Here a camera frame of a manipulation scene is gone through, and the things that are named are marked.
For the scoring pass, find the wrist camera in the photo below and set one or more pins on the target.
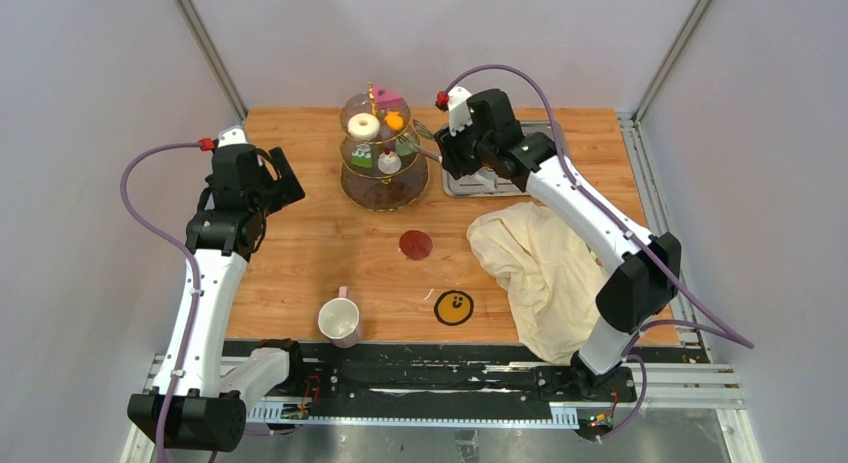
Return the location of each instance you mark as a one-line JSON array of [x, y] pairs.
[[235, 135], [459, 115]]

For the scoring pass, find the red round coaster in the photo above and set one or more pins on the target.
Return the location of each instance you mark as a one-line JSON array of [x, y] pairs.
[[416, 245]]

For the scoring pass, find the three-tier glass cake stand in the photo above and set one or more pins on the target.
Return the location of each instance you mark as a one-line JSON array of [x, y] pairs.
[[369, 188]]

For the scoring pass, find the metal baking tray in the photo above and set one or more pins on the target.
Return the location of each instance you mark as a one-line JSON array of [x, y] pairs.
[[485, 183]]

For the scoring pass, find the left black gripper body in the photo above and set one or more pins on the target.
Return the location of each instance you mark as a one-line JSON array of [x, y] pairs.
[[259, 198]]

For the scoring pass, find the pink mug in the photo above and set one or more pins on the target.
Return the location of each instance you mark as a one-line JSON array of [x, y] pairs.
[[340, 320]]

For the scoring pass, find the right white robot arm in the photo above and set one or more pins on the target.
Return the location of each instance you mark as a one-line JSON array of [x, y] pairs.
[[641, 266]]

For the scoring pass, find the white ring donut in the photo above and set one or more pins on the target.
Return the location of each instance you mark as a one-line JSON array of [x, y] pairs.
[[363, 126]]

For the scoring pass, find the green cake slice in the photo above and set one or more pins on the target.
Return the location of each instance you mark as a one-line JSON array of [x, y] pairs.
[[361, 156]]

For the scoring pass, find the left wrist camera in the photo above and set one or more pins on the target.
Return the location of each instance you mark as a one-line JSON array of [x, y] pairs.
[[235, 135]]

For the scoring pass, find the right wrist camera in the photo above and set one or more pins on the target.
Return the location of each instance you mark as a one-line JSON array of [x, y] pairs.
[[459, 115]]

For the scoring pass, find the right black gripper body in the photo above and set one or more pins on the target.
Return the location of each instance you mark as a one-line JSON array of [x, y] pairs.
[[484, 150]]

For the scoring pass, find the orange pastry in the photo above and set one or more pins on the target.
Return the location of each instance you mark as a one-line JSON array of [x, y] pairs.
[[394, 121]]

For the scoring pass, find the cream cloth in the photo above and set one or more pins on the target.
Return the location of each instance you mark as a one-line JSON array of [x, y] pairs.
[[550, 275]]

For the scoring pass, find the green cupcake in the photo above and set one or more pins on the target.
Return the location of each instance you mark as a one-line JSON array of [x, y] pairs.
[[406, 145]]

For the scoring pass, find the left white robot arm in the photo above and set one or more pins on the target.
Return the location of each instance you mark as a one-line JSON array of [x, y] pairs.
[[192, 405]]

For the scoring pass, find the white cupcake with cherry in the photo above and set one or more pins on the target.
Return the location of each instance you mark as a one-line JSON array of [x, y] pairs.
[[389, 163]]

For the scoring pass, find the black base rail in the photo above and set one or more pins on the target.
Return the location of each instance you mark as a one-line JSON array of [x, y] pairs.
[[443, 381]]

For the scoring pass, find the yellow smiley coaster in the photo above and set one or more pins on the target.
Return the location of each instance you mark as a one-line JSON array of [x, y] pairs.
[[453, 308]]

